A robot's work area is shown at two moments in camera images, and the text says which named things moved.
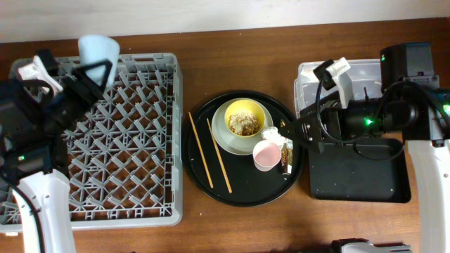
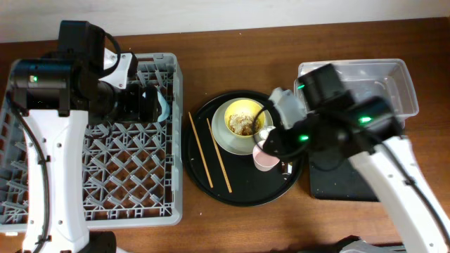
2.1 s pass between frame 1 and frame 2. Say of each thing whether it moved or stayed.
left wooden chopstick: stayed
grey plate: stayed
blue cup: moved
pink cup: stayed
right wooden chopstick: stayed
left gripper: moved
